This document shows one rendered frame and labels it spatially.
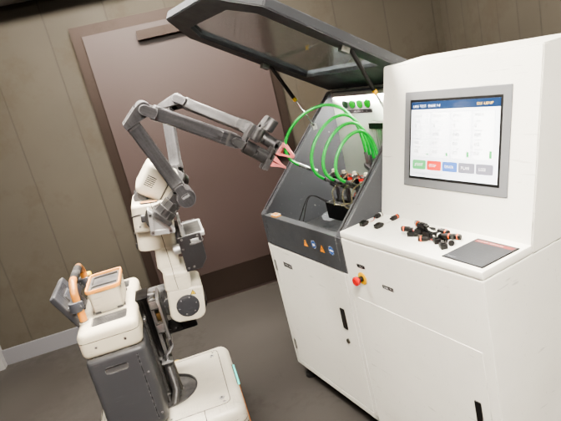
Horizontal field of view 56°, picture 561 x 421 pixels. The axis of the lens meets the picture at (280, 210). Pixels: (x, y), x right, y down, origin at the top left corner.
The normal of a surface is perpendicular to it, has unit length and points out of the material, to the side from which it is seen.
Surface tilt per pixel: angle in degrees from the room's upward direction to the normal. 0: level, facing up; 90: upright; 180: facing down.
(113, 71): 90
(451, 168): 76
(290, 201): 90
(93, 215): 90
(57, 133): 90
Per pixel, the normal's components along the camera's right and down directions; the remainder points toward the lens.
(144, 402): 0.24, 0.22
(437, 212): -0.88, 0.09
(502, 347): 0.48, 0.14
